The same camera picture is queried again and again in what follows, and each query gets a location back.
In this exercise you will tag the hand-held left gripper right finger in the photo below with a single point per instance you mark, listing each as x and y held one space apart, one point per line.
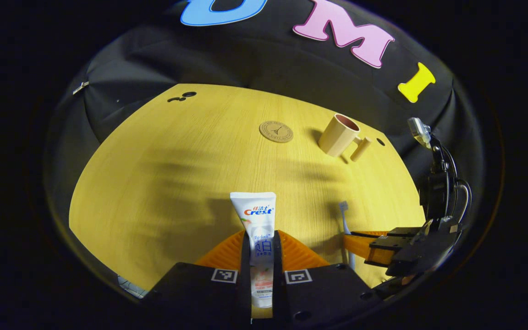
279 284

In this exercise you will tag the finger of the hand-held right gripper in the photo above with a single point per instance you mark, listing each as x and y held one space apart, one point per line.
406 231
360 245

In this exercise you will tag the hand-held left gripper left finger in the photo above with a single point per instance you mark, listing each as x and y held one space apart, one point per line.
245 275

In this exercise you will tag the round wooden coaster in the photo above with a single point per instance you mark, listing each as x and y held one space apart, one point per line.
276 131

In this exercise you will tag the white toothpaste tube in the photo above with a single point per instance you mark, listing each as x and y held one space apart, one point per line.
255 220

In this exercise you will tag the silver cloth clip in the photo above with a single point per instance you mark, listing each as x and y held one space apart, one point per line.
80 87

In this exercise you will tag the white toothbrush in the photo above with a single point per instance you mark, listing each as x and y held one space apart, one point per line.
344 215

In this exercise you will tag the beige cup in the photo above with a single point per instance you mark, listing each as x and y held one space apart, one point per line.
337 137

